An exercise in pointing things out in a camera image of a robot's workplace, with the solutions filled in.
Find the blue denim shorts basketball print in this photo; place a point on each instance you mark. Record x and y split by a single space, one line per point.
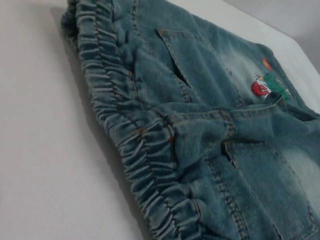
200 125

